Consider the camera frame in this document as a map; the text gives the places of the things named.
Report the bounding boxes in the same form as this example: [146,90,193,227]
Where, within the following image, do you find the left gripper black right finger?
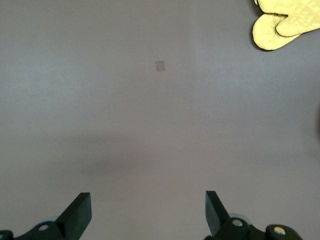
[204,190,304,240]

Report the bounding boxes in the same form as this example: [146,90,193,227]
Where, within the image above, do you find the yellow quilted oven mitt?
[253,0,320,37]
[251,12,302,52]

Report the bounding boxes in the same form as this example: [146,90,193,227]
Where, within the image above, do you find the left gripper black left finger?
[13,191,93,240]

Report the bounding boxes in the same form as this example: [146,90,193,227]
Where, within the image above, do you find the small brown tape marker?
[154,59,167,74]

